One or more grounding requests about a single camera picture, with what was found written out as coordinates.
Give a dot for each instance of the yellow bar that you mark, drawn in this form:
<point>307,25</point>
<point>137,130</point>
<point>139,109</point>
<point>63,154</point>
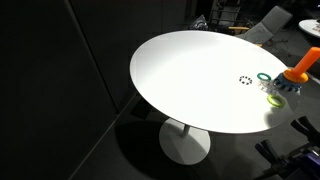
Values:
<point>238,28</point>

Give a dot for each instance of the grey chair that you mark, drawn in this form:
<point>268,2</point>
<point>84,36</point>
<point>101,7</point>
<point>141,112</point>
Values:
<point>270,25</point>

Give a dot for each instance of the small white round table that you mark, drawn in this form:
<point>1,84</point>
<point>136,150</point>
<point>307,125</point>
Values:
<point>310,26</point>

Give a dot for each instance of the white table pedestal base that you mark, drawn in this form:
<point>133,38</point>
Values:
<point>185,146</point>

